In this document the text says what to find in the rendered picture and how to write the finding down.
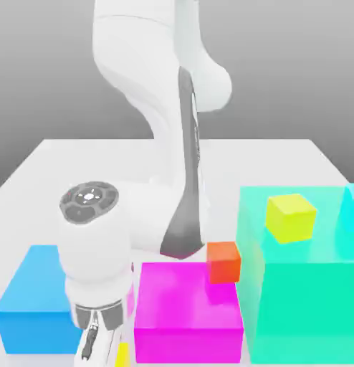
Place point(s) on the small orange cube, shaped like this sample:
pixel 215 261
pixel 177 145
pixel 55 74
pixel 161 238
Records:
pixel 224 263

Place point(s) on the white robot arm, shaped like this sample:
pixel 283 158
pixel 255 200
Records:
pixel 165 86

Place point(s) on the small lime cube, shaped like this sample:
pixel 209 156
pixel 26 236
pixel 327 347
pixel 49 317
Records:
pixel 291 220

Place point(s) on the small yellow cube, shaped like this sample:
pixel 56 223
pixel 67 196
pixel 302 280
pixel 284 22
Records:
pixel 123 355

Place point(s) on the large teal box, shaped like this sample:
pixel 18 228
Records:
pixel 303 309

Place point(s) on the large blue box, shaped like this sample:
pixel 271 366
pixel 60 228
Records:
pixel 30 315

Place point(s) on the large magenta box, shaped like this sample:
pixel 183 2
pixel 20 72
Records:
pixel 182 315

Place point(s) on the small cyan cube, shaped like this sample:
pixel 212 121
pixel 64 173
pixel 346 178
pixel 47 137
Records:
pixel 351 209

